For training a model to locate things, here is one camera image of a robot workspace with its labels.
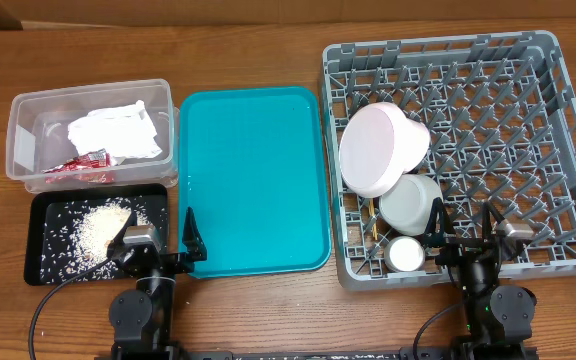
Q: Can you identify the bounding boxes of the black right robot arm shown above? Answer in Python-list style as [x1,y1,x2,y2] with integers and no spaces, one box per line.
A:
[411,198,538,359]

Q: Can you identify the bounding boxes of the teal serving tray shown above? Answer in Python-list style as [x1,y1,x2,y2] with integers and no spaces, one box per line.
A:
[178,86,332,279]

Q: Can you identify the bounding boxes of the white round plate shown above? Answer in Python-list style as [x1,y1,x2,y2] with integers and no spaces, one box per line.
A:
[339,102,405,198]

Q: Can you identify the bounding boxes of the pink bowl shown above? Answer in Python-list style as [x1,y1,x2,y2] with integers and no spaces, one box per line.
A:
[393,106,430,173]

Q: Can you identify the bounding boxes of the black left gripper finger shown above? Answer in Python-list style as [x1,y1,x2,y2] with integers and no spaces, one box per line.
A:
[112,211,137,244]
[181,207,206,253]

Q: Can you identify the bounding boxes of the white rice pile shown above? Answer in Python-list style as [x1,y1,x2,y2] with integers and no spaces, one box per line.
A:
[39,195,169,284]

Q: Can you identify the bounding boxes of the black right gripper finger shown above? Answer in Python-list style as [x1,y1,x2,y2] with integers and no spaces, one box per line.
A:
[425,197,456,240]
[482,201,505,238]

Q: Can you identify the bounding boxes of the grey bowl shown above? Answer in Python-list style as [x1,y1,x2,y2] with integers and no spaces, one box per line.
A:
[379,174,443,236]

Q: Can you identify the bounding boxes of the black flat tray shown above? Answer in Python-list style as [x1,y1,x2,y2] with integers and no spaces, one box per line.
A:
[24,184,169,286]

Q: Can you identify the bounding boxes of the clear plastic bin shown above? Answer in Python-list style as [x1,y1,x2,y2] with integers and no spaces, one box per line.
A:
[5,79,179,193]

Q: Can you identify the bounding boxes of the bamboo chopstick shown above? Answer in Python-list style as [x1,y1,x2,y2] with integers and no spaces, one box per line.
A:
[368,198,375,219]
[371,211,379,241]

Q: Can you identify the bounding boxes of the grey dishwasher rack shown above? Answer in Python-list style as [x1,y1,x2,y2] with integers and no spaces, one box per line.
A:
[322,31,576,291]

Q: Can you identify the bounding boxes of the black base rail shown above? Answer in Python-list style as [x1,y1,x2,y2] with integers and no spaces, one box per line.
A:
[182,346,539,360]

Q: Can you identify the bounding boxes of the red snack wrapper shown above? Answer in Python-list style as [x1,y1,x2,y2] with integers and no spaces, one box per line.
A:
[43,149,115,184]

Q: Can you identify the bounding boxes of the white napkin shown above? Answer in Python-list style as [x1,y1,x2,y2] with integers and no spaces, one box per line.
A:
[68,100,162,159]

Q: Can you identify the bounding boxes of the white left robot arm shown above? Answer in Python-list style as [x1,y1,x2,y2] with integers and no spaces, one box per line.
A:
[107,208,207,359]

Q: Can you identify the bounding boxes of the cream cup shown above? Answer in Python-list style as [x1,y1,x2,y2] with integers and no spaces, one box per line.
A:
[384,236,425,272]

